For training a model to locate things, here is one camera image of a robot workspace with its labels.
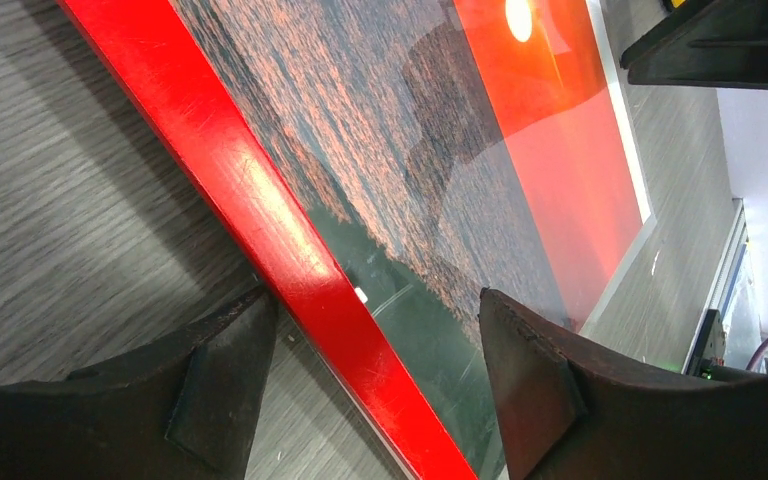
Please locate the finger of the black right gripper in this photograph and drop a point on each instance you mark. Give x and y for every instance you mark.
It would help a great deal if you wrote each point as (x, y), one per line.
(717, 44)

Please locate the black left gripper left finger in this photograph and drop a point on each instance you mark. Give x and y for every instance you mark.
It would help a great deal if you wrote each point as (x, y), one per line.
(185, 406)

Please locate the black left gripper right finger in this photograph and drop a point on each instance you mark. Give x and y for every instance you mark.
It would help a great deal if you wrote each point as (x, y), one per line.
(570, 408)

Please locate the sunset photo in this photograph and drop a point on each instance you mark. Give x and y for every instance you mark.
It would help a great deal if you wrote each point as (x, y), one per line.
(441, 147)

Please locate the red picture frame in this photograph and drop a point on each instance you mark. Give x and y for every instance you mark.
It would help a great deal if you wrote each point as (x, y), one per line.
(147, 48)

